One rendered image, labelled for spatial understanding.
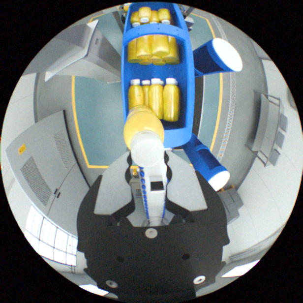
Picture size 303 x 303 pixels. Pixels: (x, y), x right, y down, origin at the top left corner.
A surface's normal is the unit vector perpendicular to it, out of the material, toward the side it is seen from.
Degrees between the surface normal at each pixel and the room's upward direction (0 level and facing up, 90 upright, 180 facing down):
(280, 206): 90
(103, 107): 0
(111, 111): 0
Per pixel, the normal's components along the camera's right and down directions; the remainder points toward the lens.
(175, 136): 0.34, 0.49
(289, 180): -1.00, 0.02
